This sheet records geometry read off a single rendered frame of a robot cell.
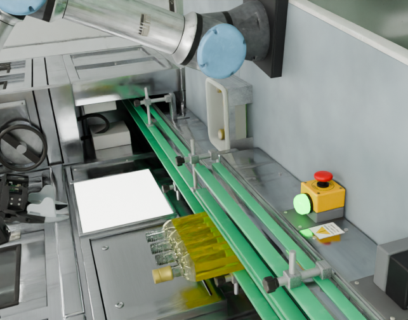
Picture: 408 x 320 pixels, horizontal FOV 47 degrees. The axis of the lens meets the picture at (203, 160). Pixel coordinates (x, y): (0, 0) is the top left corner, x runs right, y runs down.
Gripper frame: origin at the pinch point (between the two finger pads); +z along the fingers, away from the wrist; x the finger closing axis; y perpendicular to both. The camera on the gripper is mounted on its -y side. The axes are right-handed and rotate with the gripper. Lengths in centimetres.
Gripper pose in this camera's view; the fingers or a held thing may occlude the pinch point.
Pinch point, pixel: (61, 213)
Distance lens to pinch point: 116.9
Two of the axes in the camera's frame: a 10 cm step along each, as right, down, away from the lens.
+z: 9.1, 1.4, 3.9
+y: 2.7, -9.2, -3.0
